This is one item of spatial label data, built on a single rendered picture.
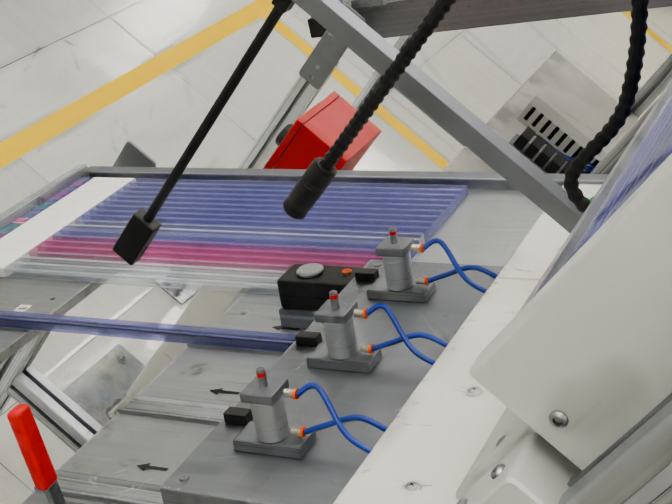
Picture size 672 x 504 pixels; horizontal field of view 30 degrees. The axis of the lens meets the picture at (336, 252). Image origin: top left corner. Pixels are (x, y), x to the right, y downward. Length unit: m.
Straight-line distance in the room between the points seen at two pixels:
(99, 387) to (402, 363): 1.50
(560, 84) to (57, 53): 1.15
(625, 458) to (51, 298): 0.82
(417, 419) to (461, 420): 0.03
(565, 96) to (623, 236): 2.19
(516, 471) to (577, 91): 2.22
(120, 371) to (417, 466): 1.68
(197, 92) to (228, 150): 0.19
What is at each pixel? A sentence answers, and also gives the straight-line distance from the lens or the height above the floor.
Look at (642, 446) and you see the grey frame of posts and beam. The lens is 0.56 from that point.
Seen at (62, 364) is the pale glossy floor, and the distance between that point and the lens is 2.37.
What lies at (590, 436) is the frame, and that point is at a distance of 0.59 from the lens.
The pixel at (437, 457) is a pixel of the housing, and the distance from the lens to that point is 0.76.
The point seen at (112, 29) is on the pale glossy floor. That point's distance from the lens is 3.17.
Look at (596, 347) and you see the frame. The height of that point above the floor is 1.45.
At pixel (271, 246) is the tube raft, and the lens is 1.26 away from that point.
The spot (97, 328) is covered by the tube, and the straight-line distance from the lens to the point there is 1.17.
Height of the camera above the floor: 1.74
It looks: 36 degrees down
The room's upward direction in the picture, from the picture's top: 38 degrees clockwise
